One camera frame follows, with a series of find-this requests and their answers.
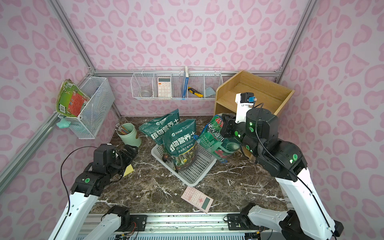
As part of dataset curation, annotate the white mesh wall basket left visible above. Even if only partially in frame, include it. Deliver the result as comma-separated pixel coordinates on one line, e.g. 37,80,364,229
57,77,115,140

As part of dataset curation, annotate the light blue cup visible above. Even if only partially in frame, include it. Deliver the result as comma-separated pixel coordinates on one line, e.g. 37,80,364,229
205,87,216,98

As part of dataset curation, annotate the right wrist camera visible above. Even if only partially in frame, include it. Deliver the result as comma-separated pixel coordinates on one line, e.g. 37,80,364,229
235,92,257,124

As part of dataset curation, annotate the pink calculator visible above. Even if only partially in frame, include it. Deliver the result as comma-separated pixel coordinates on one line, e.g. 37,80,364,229
181,187,214,214

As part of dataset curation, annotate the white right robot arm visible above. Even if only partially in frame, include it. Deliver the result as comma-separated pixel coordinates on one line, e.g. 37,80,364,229
221,107,344,240

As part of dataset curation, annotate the white orange calculator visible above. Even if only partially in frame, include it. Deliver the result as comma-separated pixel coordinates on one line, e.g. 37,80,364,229
158,77,172,98

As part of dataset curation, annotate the mint green star hook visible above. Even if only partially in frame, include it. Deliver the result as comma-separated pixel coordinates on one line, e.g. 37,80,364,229
56,118,71,129

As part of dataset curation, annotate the white wire wall basket back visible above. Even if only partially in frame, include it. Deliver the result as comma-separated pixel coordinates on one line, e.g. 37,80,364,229
131,67,223,101

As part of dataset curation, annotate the blue book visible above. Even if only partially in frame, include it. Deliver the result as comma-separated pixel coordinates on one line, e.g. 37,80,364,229
181,66,189,99

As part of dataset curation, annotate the white plastic basket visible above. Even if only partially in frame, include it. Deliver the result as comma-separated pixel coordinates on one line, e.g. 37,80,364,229
151,144,217,187

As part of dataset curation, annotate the wooden shelf unit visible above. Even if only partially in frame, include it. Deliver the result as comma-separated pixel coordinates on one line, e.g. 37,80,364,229
213,70,296,159

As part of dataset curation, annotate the yellow sticky note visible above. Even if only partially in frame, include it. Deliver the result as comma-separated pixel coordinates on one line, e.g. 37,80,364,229
123,164,134,177

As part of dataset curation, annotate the green pencil cup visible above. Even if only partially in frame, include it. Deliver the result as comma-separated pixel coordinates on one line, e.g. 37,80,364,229
116,123,142,147

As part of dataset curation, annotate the bright green flower fertilizer bag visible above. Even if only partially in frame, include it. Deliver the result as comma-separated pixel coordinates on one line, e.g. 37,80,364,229
197,114,241,163

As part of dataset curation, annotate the clear glass bowl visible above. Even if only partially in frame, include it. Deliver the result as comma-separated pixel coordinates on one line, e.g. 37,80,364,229
140,86,153,98

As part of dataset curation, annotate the dark green soil bag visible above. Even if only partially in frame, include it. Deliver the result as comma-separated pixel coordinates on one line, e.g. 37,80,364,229
139,109,180,146
163,119,198,172

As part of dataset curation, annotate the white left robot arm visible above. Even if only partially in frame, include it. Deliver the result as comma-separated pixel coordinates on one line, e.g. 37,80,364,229
49,144,140,240

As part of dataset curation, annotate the green red seed packet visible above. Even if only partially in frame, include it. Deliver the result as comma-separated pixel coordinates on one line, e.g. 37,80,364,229
56,79,90,117

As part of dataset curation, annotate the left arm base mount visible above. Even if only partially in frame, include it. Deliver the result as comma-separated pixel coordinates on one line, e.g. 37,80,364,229
104,206,148,233

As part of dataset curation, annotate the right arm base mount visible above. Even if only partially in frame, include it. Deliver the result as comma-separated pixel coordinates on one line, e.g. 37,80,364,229
223,214,260,231

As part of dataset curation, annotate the yellow utility knife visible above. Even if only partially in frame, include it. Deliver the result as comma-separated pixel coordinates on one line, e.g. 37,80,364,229
188,88,204,98

